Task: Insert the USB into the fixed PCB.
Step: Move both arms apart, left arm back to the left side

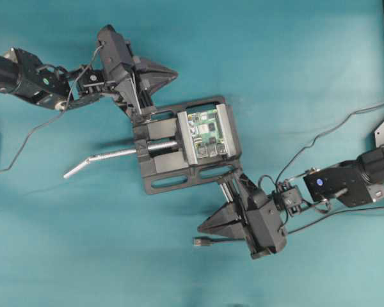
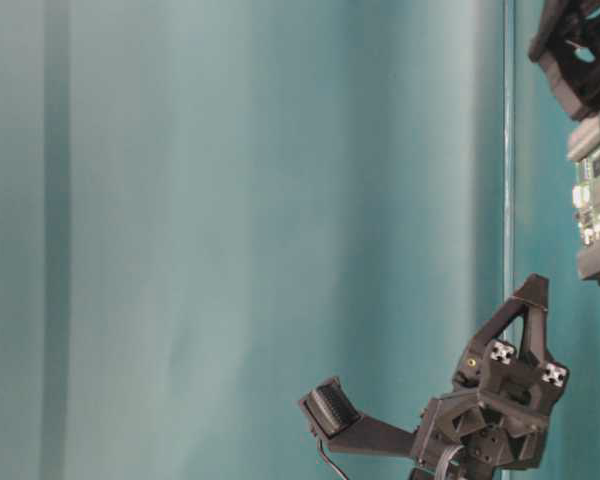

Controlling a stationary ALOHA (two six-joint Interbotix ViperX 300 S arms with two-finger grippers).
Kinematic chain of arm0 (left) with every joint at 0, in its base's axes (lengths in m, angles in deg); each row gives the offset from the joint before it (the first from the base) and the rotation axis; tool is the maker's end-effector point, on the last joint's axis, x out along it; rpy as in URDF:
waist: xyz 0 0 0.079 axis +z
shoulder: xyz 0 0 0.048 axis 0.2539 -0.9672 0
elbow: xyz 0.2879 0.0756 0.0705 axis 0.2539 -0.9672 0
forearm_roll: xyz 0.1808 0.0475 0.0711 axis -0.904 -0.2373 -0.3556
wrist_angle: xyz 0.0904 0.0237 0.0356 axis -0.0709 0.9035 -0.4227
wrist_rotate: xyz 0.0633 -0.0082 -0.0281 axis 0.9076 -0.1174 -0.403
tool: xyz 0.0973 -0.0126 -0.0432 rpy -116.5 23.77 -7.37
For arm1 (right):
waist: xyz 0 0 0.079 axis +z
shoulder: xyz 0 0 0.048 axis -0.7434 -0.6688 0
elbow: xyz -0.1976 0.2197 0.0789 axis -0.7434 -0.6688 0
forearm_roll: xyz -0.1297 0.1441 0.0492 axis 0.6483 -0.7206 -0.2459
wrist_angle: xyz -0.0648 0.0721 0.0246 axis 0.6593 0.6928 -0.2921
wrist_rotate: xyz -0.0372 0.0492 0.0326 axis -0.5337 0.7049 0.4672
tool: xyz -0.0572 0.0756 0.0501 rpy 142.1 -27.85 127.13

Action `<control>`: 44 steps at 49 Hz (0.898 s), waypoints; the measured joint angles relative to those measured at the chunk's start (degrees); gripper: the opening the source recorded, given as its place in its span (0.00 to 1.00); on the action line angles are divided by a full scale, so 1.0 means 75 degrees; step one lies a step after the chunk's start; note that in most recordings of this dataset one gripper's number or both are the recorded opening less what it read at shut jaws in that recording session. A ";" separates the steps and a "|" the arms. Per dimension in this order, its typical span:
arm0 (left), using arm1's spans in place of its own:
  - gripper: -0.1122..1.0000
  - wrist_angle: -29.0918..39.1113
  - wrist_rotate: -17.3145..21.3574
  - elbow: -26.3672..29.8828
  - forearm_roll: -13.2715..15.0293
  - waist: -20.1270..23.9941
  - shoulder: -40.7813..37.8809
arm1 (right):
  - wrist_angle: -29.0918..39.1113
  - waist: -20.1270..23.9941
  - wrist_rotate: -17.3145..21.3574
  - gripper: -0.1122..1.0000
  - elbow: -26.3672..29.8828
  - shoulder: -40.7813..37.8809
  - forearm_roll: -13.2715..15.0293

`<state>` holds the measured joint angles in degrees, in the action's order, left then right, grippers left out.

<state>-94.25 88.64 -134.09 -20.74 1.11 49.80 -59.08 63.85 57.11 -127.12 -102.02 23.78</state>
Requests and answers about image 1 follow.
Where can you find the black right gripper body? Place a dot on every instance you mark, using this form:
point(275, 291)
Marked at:
point(264, 229)

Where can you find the black bench vise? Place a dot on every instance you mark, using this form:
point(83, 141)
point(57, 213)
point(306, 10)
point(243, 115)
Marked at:
point(178, 167)

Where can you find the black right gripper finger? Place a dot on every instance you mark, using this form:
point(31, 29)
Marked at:
point(230, 230)
point(226, 218)

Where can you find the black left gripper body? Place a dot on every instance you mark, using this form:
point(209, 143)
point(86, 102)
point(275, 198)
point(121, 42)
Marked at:
point(120, 71)

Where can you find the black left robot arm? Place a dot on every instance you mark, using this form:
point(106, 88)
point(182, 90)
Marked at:
point(23, 75)

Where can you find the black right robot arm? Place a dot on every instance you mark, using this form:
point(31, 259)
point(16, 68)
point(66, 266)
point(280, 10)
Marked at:
point(354, 183)

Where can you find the silver vise screw handle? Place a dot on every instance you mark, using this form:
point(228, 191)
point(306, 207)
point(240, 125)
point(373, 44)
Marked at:
point(119, 153)

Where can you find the green circuit board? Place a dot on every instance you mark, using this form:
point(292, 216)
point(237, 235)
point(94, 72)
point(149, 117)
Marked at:
point(206, 134)

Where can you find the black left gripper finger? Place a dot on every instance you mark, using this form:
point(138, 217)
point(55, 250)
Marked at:
point(153, 72)
point(146, 87)

